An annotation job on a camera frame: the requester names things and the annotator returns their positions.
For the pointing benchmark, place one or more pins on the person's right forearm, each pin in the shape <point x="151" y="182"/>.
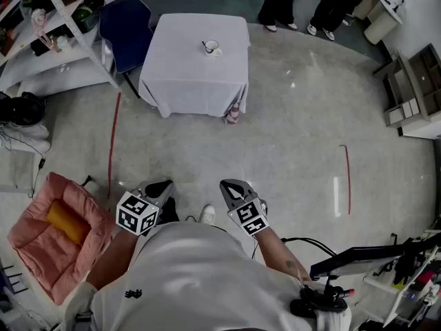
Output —
<point x="280" y="253"/>

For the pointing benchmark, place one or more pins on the blue chair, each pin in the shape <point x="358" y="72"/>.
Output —
<point x="129" y="33"/>

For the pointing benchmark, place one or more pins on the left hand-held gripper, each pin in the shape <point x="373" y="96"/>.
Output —
<point x="136" y="216"/>

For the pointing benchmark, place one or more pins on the green round ball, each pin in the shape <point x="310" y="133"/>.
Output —
<point x="82" y="13"/>

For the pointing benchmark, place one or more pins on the pink cushioned seat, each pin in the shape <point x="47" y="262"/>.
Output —
<point x="44" y="253"/>

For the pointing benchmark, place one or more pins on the person's black trousers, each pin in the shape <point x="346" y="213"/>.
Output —
<point x="169" y="212"/>

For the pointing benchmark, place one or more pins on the person's white shirt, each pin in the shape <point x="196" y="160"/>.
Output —
<point x="200" y="281"/>

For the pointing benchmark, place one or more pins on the person's right white shoe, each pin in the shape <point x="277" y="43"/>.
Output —
<point x="207" y="214"/>

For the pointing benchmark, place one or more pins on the white round side table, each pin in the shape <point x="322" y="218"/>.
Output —
<point x="380" y="19"/>

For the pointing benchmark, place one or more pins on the orange cylinder pillow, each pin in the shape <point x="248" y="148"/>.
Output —
<point x="67" y="221"/>

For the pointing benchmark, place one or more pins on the cluttered white equipment rack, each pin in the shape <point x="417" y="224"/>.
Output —
<point x="410" y="288"/>

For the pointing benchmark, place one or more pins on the grey compartment cabinet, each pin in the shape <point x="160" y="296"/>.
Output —
<point x="413" y="88"/>

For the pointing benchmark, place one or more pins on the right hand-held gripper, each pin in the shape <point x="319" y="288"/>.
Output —
<point x="249" y="217"/>

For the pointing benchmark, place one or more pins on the person's left forearm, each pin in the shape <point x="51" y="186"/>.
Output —
<point x="112" y="257"/>

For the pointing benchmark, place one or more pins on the small white jar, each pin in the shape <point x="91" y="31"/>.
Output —
<point x="64" y="43"/>

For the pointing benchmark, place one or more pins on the white metal shelf rack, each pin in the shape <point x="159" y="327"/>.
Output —
<point x="65" y="60"/>

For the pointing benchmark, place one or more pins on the white enamel cup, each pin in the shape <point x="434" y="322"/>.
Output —
<point x="213" y="48"/>

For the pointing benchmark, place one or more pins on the black shoulder-mounted device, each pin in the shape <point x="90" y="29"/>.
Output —
<point x="320" y="303"/>

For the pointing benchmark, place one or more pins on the pink toy figure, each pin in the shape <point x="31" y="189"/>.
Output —
<point x="39" y="21"/>

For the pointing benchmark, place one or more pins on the table with white cloth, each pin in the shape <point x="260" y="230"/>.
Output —
<point x="193" y="81"/>

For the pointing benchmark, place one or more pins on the black monitor on arm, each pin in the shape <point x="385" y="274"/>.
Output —
<point x="358" y="259"/>

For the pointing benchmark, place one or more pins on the short red floor tape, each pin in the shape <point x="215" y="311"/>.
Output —
<point x="347" y="181"/>

